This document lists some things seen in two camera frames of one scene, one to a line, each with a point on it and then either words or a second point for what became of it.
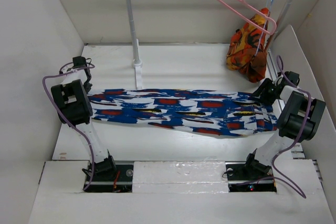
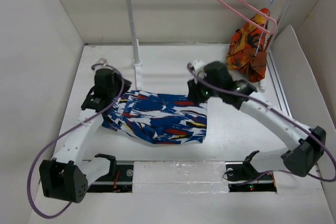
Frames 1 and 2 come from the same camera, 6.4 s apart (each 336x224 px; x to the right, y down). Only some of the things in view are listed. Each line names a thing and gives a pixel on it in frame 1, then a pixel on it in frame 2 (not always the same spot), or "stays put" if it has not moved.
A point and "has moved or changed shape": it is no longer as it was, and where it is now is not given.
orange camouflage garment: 245,52 stays put
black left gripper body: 87,85 -> 114,91
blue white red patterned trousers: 224,113 has moved or changed shape
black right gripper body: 268,95 -> 202,91
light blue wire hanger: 271,1 stays put
